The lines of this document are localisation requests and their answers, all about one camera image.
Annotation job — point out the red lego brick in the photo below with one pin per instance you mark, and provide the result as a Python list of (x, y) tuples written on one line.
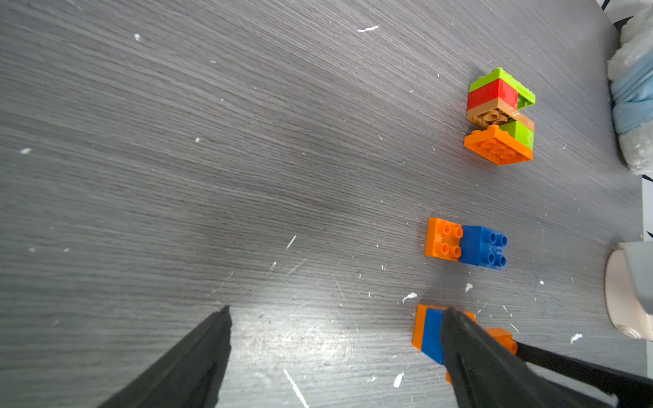
[(497, 89)]

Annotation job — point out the lime green 2x4 lego brick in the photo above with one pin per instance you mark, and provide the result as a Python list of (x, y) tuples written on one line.
[(526, 97)]

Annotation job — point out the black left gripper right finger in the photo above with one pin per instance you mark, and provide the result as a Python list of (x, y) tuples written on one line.
[(485, 374)]

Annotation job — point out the white plush dog blue shirt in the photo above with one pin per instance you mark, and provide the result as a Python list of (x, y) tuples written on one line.
[(630, 75)]

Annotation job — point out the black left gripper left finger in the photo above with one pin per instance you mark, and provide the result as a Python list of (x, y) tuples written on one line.
[(189, 375)]

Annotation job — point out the orange 2x4 lego plate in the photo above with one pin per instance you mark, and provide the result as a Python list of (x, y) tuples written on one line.
[(419, 326)]

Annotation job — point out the small blue lego brick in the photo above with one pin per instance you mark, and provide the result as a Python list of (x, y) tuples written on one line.
[(483, 247)]

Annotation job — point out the blue 2x2 lego brick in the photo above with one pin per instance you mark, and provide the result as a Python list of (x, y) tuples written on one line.
[(431, 343)]

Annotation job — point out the tan 2x4 lego plate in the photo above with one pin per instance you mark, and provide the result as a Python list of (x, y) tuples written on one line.
[(497, 112)]

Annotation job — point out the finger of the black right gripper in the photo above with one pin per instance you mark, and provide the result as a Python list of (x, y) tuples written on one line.
[(631, 390)]

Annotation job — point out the lime green 2x2 lego brick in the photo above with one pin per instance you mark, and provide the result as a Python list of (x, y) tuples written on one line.
[(520, 132)]

